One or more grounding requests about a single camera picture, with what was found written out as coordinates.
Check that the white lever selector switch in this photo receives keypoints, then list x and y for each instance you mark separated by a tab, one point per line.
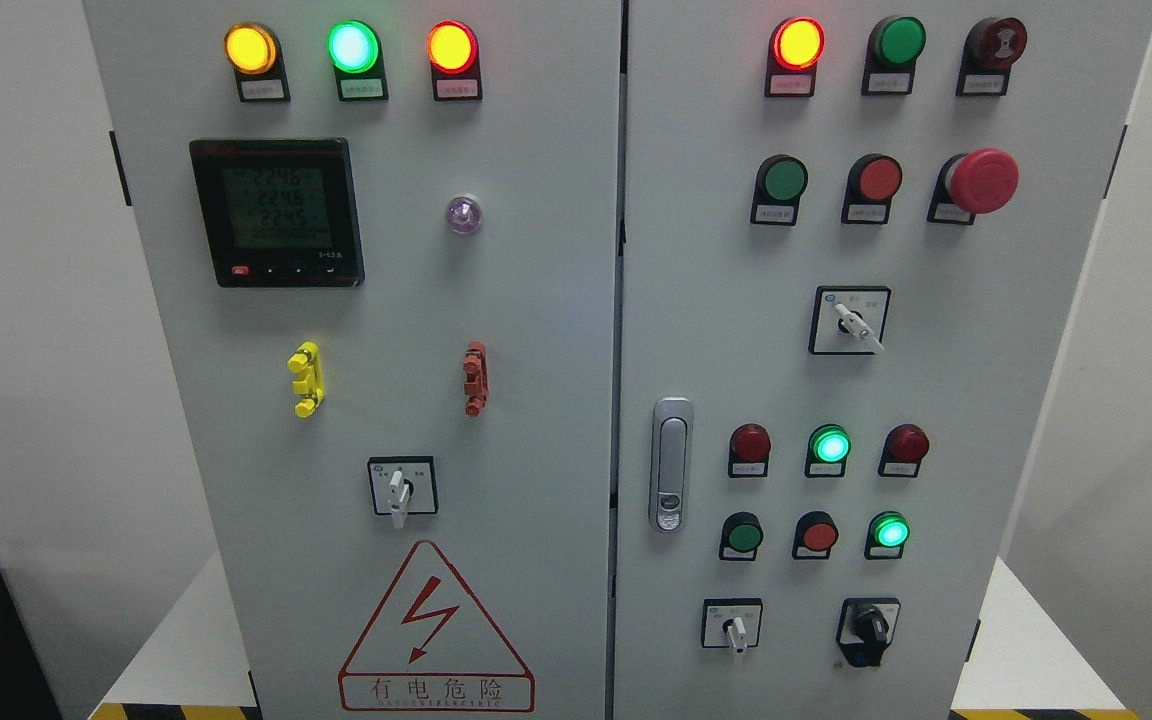
849	320
731	624
403	486

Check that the small clear purple indicator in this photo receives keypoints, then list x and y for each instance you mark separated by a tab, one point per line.
464	214

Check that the dark red indicator left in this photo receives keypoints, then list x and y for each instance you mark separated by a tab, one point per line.
750	452

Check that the dark red indicator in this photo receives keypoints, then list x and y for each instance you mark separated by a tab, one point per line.
750	452
903	452

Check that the grey left cabinet door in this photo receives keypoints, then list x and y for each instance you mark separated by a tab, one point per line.
523	488

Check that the grey cabinet door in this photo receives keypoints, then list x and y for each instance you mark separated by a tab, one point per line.
719	310
523	488

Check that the green lit indicator middle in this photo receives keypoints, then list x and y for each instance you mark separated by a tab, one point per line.
827	451

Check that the green push button upper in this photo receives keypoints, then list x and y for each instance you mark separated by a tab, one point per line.
779	184

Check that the red push button lower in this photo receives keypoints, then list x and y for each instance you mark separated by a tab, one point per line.
815	536

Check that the red push button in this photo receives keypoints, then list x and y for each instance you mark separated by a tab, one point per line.
871	183
815	536

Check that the grey right cabinet door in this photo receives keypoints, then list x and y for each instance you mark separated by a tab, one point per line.
719	310

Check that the red high voltage warning sticker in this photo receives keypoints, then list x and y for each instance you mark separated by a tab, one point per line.
430	646

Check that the black digital power meter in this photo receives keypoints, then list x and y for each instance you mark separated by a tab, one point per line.
279	212

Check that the red-orange indicator light left door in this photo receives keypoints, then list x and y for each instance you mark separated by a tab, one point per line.
453	52

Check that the dark red indicator right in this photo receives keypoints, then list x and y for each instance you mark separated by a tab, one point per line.
903	452

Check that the red push button upper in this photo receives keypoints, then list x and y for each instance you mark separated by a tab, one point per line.
871	183

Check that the green lit push button lower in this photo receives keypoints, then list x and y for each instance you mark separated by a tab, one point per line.
887	535

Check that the green lit indicator light left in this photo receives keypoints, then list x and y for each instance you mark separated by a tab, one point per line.
358	62

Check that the red lit indicator right door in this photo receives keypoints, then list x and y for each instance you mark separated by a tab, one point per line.
794	50

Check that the red emergency stop mushroom button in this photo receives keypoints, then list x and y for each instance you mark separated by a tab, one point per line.
971	184

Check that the yellow indicator light top left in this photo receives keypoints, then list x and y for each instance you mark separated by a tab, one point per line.
256	56

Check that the green unlit indicator top right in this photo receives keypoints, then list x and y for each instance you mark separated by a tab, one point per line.
893	47

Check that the dark red buzzer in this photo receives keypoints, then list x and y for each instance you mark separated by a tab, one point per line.
989	51

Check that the silver door latch handle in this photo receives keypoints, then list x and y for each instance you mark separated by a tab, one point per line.
671	433

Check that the black knob selector switch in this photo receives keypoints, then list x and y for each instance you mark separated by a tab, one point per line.
865	629

